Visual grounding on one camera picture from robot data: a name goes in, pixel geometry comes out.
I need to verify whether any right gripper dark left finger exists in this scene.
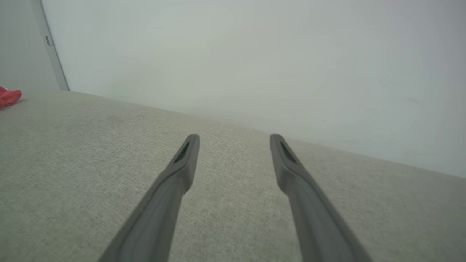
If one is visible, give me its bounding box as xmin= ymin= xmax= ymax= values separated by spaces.
xmin=98 ymin=134 xmax=200 ymax=262

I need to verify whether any red Bulls basketball jersey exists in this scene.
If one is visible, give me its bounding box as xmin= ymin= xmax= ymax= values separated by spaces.
xmin=0 ymin=86 xmax=23 ymax=109

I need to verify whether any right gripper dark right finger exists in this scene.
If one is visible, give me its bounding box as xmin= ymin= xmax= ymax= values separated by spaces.
xmin=270 ymin=134 xmax=372 ymax=262

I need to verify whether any grey door frame strip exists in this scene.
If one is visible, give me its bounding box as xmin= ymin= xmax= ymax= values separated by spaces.
xmin=34 ymin=0 xmax=70 ymax=91

